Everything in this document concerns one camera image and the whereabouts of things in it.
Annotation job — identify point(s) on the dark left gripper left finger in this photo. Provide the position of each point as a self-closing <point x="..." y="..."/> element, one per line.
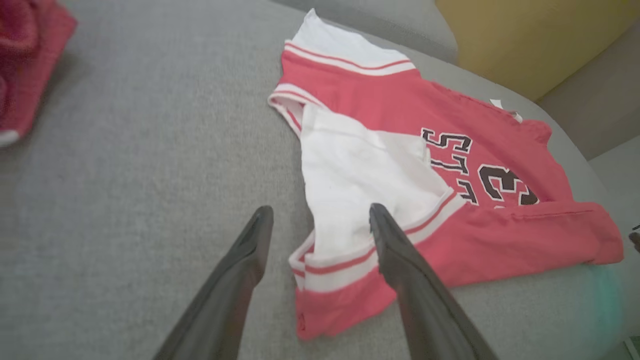
<point x="230" y="290"/>

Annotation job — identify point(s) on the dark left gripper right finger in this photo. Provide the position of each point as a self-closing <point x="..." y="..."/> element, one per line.
<point x="420" y="300"/>

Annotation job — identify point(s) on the red and white basketball jersey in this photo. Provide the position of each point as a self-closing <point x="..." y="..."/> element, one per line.
<point x="380" y="100"/>

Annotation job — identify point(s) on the crumpled red mesh garment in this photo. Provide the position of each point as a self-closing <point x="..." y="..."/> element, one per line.
<point x="30" y="75"/>

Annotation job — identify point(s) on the wide grey sofa seat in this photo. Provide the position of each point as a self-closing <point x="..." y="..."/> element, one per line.
<point x="150" y="175"/>

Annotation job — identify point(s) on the yellow sofa backrest cushion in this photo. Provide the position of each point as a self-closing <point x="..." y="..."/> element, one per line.
<point x="525" y="40"/>

